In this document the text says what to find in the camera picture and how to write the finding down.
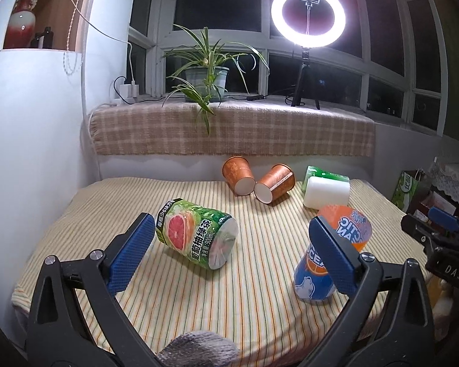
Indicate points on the green tissue pack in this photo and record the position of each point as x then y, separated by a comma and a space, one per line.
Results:
321, 172

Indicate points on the plaid blanket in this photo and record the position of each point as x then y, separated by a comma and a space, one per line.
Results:
271, 130

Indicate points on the copper paper cup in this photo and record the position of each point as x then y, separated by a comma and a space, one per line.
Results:
235, 170
277, 181

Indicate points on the striped bed cloth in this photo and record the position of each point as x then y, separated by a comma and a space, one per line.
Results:
252, 275

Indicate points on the grey knitted cloth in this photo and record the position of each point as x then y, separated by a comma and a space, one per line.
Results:
199, 348

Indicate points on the green paper bag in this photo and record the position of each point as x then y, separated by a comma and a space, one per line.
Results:
403, 191

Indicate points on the blue and orange cup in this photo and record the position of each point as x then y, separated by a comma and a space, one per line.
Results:
348, 227

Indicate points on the white cup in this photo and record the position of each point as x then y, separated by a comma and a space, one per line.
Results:
327, 195

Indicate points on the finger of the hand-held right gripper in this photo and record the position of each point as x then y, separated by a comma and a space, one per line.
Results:
417, 229
443, 218

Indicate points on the white window frame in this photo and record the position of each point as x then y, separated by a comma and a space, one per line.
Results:
233, 41

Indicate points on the grey plant pot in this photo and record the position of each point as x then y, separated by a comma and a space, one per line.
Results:
195, 78

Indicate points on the green grapefruit print cup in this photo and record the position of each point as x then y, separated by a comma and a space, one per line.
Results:
193, 235

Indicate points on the dark bottle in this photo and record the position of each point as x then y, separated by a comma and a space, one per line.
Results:
46, 38

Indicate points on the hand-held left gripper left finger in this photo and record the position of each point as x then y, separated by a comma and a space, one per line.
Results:
132, 254

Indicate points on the black tripod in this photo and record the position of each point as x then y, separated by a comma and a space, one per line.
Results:
302, 80

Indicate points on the white lace cloth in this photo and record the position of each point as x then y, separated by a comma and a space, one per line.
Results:
457, 183

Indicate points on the red and white vase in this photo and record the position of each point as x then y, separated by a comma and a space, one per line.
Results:
21, 26

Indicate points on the spider plant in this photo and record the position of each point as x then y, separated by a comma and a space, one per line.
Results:
206, 51

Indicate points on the white power strip with plugs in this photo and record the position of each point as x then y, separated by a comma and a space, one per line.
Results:
129, 90

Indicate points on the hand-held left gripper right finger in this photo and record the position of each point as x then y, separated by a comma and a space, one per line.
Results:
334, 256

